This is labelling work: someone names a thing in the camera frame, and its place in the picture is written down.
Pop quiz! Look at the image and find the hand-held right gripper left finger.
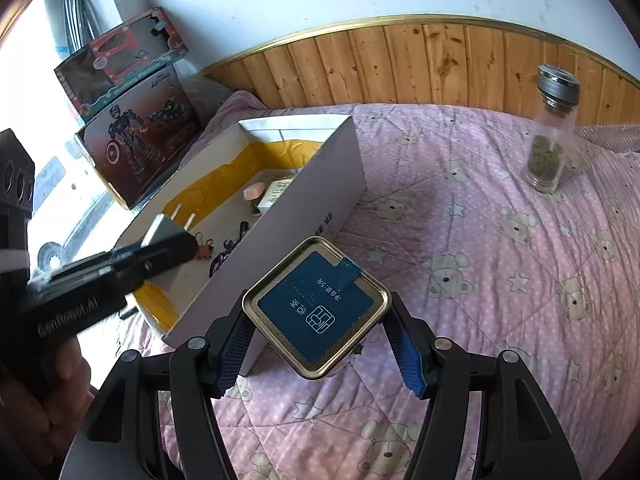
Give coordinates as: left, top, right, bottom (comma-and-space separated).
62, 305, 261, 480

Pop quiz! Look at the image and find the gold tin with blue label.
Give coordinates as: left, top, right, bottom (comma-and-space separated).
241, 236, 392, 378

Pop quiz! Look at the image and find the dark robot toy box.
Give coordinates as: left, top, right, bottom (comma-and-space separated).
75, 67, 203, 210

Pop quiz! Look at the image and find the gold white carton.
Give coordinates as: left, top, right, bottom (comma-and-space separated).
257, 177, 299, 211

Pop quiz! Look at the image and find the pink bear-print blanket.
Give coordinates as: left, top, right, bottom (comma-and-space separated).
120, 91, 640, 480

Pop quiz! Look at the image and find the white car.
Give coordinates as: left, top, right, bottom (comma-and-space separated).
30, 155, 131, 281

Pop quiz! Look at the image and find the grey pipe bundle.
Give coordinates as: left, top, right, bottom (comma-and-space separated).
62, 0, 108, 43

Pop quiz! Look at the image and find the person's left hand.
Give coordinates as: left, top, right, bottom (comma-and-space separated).
30, 332, 98, 461

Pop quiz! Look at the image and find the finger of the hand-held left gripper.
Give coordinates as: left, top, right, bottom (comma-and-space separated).
50, 244, 147, 282
104, 234, 197, 292

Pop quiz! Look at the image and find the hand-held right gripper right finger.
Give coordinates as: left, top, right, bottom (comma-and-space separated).
382, 296, 583, 480

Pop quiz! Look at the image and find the teal and red toy box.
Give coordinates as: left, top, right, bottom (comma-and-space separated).
54, 7, 190, 122

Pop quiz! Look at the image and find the purple toy figure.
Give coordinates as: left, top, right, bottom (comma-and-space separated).
209, 237, 246, 277

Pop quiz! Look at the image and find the white cardboard box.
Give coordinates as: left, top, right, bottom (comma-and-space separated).
111, 114, 367, 376

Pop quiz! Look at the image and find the translucent plastic bag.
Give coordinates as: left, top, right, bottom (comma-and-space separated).
177, 74, 236, 126

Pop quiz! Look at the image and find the glass bottle with grey lid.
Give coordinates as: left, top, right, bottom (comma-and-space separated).
523, 64, 581, 194

